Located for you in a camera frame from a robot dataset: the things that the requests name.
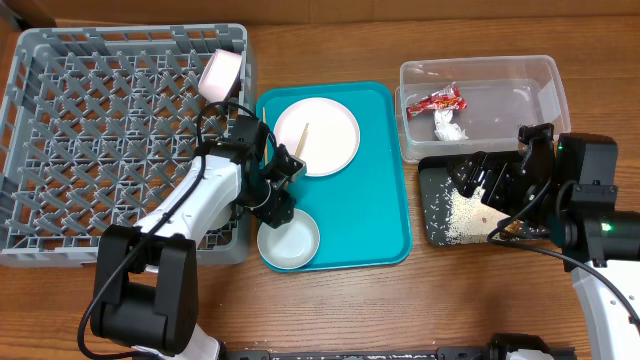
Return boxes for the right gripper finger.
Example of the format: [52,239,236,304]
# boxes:
[447,167,492,198]
[446,151,522,175]

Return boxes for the rice grains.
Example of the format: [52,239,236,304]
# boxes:
[419,168,507,247]

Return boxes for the dark food scrap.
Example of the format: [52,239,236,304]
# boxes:
[488,217,521,238]

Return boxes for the white tissue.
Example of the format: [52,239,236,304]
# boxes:
[434,109,468,141]

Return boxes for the red snack wrapper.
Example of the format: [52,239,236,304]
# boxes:
[406,84,467,119]

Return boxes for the small pink bowl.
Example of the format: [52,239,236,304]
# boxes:
[198,49,242,102]

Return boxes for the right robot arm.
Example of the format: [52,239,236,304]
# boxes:
[447,124,639,359]

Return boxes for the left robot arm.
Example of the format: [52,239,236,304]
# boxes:
[77,115,306,359]

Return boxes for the black plastic tray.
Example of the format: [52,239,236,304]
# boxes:
[419,145,556,247]

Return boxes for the grey round bowl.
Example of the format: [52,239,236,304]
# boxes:
[257,209,320,270]

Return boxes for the clear plastic bin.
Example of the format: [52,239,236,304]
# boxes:
[395,55,571,163]

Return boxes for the wooden chopstick on plate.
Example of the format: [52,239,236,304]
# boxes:
[295,123,309,157]

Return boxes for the large white plate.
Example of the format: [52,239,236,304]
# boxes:
[274,97,360,177]

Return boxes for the teal serving tray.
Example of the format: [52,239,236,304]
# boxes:
[256,81,412,272]

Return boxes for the wooden chopstick on tray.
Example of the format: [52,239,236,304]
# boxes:
[262,107,270,166]

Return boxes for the grey plastic dish rack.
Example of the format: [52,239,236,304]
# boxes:
[1,24,256,267]

